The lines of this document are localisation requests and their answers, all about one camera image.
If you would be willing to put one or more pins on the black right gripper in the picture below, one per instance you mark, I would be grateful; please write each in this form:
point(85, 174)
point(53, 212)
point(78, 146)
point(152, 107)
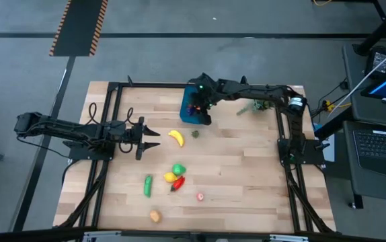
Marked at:
point(204, 101)

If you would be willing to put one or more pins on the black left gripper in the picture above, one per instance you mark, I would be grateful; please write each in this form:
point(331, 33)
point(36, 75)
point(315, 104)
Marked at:
point(122, 131)

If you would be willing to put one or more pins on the leafy red toy strawberry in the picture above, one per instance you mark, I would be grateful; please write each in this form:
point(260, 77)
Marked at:
point(195, 134)

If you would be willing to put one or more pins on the blue plastic tupperware container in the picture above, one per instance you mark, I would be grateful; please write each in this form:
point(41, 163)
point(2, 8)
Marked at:
point(184, 116)

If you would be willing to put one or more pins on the yellow toy banana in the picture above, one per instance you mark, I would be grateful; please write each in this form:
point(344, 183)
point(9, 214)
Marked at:
point(178, 138)

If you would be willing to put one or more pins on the green toy pear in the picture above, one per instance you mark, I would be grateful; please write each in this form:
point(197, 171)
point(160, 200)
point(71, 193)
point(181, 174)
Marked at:
point(178, 169)

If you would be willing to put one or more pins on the yellow toy lemon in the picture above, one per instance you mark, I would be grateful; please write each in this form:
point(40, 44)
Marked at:
point(170, 177)

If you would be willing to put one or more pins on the green toy cucumber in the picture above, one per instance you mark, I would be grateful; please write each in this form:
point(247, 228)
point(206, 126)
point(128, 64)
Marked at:
point(148, 186)

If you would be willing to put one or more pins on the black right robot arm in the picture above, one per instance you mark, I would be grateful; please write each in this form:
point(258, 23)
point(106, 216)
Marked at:
point(257, 91)

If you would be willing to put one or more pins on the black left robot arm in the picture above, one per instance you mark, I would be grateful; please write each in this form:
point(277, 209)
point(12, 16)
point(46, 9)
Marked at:
point(65, 129)

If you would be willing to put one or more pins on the red toy chili pepper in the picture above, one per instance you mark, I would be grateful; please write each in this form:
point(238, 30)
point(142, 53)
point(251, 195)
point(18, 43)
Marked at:
point(178, 183)

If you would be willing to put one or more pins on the green potted artificial plant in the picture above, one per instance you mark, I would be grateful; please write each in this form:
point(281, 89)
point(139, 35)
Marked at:
point(258, 106)

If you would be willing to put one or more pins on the tan toy potato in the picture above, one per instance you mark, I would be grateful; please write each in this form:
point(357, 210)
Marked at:
point(155, 216)

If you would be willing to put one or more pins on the small blue object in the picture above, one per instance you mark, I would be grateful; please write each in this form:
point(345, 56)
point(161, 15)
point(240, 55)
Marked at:
point(317, 127)

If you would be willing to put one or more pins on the black mat orange striped edges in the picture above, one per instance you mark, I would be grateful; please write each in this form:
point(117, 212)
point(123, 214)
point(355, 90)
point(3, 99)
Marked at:
point(78, 27)

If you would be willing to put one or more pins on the dark grey equipment cart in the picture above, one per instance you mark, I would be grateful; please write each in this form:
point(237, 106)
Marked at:
point(354, 111)

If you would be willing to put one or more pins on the thin white rod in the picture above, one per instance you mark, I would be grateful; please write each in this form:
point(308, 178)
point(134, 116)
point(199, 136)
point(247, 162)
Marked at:
point(375, 72)

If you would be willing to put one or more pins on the black laptop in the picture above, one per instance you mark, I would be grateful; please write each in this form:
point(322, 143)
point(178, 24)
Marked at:
point(381, 148)

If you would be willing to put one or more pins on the black power adapter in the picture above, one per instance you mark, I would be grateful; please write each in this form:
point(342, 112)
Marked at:
point(378, 64)

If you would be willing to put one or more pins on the black diagonal stand beam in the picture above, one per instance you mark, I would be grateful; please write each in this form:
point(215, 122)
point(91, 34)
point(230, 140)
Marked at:
point(381, 30)

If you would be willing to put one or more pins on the black aluminium table frame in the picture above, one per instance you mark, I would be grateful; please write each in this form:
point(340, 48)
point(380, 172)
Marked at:
point(146, 85)

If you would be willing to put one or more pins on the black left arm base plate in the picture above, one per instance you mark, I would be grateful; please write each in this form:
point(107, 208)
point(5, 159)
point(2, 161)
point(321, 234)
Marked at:
point(88, 155)

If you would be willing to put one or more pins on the silver metal bracket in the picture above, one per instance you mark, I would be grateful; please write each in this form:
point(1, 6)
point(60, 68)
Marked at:
point(287, 238)
point(102, 236)

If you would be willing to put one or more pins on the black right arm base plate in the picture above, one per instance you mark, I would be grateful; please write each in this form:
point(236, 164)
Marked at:
point(312, 153)

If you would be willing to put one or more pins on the black front rail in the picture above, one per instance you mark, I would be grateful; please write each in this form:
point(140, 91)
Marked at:
point(28, 235)

